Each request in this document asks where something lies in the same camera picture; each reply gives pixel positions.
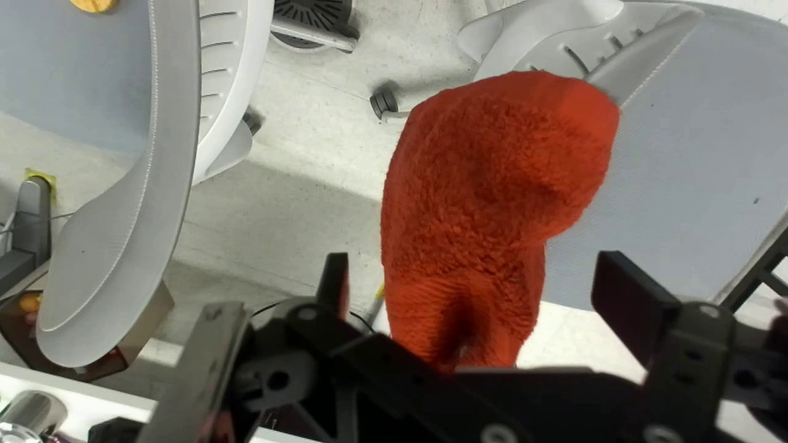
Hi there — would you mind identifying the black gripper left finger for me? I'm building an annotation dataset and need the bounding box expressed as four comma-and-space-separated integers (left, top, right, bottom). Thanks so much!
316, 252, 349, 320

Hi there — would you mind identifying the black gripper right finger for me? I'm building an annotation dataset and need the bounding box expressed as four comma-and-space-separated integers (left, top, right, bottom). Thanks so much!
590, 251, 681, 367

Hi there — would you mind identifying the orange terry cloth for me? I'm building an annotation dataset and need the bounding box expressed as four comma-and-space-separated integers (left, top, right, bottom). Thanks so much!
381, 70, 620, 372

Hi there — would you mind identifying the grey mesh office chair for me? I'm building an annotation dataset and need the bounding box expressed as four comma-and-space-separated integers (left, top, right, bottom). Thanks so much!
455, 0, 788, 313

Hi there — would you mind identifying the white slatted office chair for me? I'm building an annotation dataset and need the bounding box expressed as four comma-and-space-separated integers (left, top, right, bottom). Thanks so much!
0, 0, 274, 378

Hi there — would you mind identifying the small metal cup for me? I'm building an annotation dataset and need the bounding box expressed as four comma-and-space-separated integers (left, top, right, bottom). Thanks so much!
0, 390, 70, 443

